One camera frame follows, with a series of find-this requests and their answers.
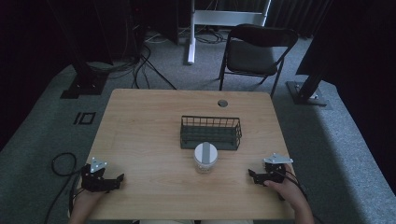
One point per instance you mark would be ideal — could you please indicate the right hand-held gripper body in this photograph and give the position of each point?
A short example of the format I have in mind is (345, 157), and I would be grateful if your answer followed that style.
(275, 169)

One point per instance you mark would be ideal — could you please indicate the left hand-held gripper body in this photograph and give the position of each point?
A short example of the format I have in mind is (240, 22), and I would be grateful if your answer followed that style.
(93, 179)

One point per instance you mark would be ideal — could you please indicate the person's left hand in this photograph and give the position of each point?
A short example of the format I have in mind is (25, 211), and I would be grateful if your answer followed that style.
(88, 199)

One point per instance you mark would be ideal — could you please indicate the person's right hand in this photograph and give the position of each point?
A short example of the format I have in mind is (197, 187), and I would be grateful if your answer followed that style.
(288, 189)

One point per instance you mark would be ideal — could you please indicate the clear jar with white lid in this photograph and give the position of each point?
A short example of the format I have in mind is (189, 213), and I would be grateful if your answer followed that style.
(205, 155)

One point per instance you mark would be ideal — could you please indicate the grey round table grommet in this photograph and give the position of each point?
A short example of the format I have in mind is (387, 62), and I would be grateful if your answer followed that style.
(222, 103)

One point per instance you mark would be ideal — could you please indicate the black metal stand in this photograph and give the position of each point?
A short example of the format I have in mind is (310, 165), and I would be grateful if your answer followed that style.
(85, 81)
(306, 90)

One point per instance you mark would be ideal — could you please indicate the black folding chair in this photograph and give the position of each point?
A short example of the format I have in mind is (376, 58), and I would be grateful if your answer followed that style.
(252, 57)

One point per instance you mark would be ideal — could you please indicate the white metal desk frame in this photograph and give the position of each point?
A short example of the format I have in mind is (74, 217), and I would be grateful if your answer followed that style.
(218, 18)

